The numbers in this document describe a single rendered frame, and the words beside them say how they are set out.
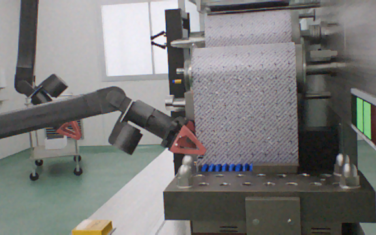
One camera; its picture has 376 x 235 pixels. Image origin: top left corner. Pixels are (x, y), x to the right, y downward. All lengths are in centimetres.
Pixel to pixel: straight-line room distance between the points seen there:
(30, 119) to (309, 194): 63
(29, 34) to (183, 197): 92
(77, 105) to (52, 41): 629
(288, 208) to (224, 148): 27
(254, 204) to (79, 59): 643
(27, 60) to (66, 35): 565
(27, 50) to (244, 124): 85
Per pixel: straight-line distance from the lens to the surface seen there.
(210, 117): 111
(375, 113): 69
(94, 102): 111
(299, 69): 109
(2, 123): 114
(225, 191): 93
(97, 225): 113
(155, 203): 132
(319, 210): 94
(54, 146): 610
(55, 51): 738
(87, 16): 720
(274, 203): 91
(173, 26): 145
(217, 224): 97
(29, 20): 167
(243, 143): 111
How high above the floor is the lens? 129
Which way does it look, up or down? 7 degrees down
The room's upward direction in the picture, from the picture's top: 3 degrees counter-clockwise
